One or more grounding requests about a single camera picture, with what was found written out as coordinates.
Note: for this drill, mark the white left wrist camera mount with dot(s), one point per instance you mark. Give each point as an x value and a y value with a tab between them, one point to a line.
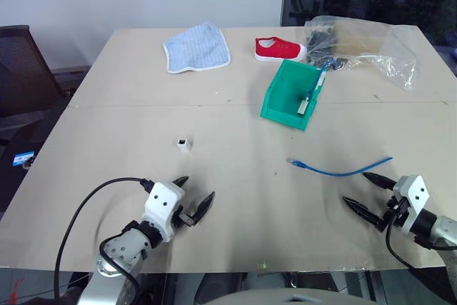
162	201

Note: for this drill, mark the black parts in bag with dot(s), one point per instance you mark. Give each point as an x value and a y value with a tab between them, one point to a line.
319	39

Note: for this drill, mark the clear plastic bag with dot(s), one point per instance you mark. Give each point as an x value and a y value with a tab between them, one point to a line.
392	48

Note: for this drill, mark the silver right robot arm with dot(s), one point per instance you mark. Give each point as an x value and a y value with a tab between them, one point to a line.
442	230

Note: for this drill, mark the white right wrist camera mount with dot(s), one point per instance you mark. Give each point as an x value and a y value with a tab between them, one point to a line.
414	192

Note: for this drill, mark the black office chair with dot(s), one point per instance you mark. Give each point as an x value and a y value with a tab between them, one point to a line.
21	69

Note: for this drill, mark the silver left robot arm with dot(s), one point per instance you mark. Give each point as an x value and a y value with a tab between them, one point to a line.
123	248

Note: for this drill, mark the blue striped cloth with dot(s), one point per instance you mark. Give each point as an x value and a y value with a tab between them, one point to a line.
198	48

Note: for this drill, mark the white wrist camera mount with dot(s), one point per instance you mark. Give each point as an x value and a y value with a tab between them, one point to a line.
414	192
162	201

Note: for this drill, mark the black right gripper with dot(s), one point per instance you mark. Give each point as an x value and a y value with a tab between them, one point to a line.
394	216

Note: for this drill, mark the small white cube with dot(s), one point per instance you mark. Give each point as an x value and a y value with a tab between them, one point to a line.
184	144

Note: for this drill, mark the green plastic bin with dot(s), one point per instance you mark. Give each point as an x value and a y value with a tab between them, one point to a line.
285	87

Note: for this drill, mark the red canvas shoe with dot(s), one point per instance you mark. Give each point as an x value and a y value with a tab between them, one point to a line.
276	49

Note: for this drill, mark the blue label sticker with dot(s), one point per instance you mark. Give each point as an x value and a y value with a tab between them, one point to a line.
23	158

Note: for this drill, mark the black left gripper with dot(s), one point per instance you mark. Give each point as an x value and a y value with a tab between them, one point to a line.
185	220

